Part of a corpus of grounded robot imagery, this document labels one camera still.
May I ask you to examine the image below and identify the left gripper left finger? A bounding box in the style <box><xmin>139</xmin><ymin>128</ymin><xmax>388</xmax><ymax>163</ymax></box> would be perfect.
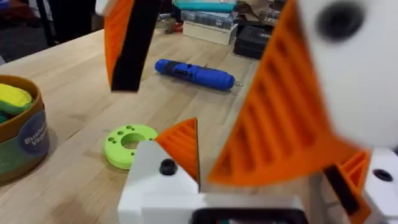
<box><xmin>117</xmin><ymin>117</ymin><xmax>200</xmax><ymax>224</ymax></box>

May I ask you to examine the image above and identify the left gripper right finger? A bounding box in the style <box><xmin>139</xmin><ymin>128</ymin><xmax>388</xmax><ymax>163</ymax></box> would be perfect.
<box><xmin>323</xmin><ymin>147</ymin><xmax>398</xmax><ymax>224</ymax></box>

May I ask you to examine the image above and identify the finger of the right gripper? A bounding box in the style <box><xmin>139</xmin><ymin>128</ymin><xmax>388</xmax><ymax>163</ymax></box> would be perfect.
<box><xmin>207</xmin><ymin>0</ymin><xmax>398</xmax><ymax>187</ymax></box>
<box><xmin>95</xmin><ymin>0</ymin><xmax>163</xmax><ymax>93</ymax></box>

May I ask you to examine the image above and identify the blue electric screwdriver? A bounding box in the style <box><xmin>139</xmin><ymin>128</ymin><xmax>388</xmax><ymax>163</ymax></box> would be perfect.
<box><xmin>154</xmin><ymin>58</ymin><xmax>244</xmax><ymax>91</ymax></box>

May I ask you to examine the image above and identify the green disc with holes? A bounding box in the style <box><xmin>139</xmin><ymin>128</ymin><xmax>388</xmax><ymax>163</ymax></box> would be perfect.
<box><xmin>104</xmin><ymin>124</ymin><xmax>159</xmax><ymax>170</ymax></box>

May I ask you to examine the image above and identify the cream box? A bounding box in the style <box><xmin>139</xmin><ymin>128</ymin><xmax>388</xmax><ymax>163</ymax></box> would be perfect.
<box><xmin>182</xmin><ymin>21</ymin><xmax>239</xmax><ymax>47</ymax></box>

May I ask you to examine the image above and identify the clear plastic box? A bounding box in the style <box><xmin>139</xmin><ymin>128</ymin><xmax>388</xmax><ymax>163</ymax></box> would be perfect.
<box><xmin>180</xmin><ymin>10</ymin><xmax>239</xmax><ymax>31</ymax></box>

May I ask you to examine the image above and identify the teal box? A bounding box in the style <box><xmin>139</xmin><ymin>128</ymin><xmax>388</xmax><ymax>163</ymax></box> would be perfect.
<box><xmin>172</xmin><ymin>0</ymin><xmax>239</xmax><ymax>13</ymax></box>

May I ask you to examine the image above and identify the black case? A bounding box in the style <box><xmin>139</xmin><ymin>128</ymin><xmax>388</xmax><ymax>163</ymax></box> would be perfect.
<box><xmin>233</xmin><ymin>24</ymin><xmax>276</xmax><ymax>60</ymax></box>

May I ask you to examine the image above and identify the brown tub with toys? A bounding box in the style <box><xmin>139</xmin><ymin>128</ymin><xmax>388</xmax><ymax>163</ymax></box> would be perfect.
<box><xmin>0</xmin><ymin>74</ymin><xmax>50</xmax><ymax>184</ymax></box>

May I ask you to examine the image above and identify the red handled tool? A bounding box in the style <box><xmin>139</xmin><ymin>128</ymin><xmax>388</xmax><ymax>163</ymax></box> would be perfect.
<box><xmin>164</xmin><ymin>22</ymin><xmax>184</xmax><ymax>34</ymax></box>

